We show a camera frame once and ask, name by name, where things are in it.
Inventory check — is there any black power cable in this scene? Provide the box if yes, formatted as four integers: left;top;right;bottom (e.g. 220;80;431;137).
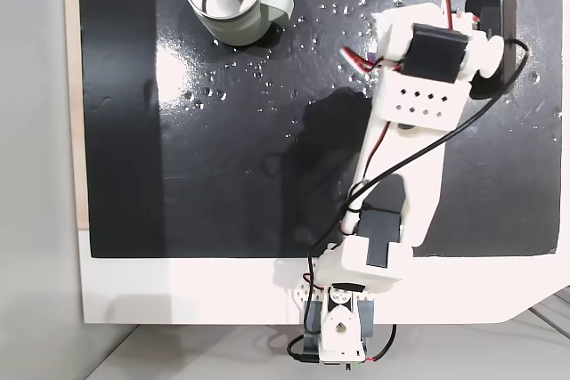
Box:
286;334;322;364

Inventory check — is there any beige wooden board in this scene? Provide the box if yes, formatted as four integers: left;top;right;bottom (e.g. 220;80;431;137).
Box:
61;0;91;230

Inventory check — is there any black oval camera box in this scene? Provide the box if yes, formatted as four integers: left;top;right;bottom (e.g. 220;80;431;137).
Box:
464;0;521;101

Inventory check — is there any grey table clamp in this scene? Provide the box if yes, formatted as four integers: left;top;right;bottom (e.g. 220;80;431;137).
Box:
304;299;376;355

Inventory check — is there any pale green steel-lined mug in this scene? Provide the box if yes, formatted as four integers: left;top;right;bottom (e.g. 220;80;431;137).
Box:
181;0;296;48

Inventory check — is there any long black camera cable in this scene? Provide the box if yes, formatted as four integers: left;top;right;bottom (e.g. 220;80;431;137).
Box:
303;37;531;336

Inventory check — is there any black glossy mat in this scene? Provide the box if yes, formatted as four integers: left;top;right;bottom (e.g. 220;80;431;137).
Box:
77;0;561;261

